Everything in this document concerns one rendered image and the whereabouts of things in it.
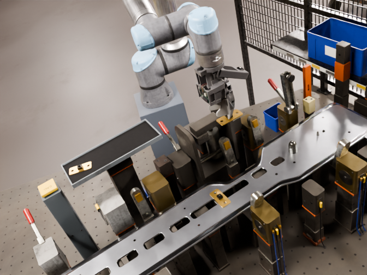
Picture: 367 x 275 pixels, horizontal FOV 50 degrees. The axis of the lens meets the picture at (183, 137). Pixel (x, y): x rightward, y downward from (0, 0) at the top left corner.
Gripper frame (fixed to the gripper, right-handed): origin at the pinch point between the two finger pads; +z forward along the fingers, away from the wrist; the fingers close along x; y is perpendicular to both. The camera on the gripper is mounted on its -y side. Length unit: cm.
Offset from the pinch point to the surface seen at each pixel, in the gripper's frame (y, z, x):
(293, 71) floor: -155, 129, -160
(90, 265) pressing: 61, 29, 1
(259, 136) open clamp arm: -16.5, 27.5, -10.8
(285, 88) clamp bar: -32.2, 13.0, -12.2
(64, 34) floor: -10, 127, -474
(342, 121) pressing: -46, 29, 3
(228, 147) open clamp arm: -1.3, 22.1, -8.8
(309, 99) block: -41.9, 22.9, -10.4
